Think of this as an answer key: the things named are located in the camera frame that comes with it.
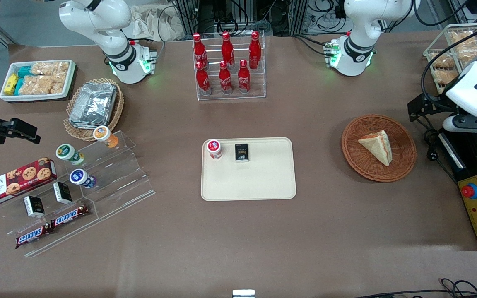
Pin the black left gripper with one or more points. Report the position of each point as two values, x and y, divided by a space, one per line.
436 106

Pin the triangular sandwich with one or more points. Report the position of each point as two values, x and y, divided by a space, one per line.
379 147

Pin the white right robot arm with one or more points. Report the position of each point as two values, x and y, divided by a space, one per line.
97 20

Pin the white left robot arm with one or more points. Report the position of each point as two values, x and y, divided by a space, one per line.
360 20

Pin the white rectangular snack tray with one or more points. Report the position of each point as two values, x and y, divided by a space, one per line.
35 97

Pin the brown round wicker basket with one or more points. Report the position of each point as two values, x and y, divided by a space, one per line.
367 169

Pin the light tan wicker basket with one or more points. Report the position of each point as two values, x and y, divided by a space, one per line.
116 118

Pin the beige plastic tray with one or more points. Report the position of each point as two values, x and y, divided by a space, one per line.
263 182

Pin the clear rice cracker packet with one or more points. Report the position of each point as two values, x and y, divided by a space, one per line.
445 76
464 38
50 68
42 85
468 53
437 61

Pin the teal snack packet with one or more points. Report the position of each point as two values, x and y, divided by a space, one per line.
20 86
24 72

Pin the yellow snack packet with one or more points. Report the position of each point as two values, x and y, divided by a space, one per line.
10 84

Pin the red Walkers cookie box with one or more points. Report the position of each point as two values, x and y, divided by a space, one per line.
15 182

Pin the green gum bottle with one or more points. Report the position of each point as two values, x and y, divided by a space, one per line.
68 153

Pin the black countertop appliance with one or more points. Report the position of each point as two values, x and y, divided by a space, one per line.
470 153

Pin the small black snack box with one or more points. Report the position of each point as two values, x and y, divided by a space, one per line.
241 152
34 207
63 193

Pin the blue gum bottle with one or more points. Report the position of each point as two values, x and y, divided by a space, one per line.
80 178

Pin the stack of foil trays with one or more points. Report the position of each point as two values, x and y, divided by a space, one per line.
93 103

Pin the orange gum bottle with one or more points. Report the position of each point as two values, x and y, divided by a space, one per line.
104 135

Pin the Snickers chocolate bar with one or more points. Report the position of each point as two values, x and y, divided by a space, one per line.
33 236
69 216

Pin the clear acrylic stepped stand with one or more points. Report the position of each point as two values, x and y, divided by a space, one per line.
118 178

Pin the clear acrylic bottle rack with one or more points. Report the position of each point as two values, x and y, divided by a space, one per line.
259 89

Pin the beige cloth bag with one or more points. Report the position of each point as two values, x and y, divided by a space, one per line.
147 22

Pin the red cola bottle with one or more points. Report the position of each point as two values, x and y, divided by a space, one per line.
227 49
199 51
255 51
244 78
225 80
203 80

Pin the red gum bottle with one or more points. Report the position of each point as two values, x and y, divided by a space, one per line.
214 149

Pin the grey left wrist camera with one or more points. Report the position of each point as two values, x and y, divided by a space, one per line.
470 123

